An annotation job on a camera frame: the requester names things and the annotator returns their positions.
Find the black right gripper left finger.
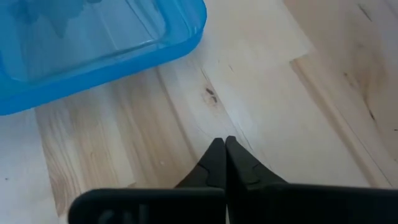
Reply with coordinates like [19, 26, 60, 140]
[67, 138, 226, 224]

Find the blue plastic pencil case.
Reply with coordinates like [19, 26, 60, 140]
[0, 0, 208, 116]

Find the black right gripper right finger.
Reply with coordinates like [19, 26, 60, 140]
[225, 135, 398, 224]

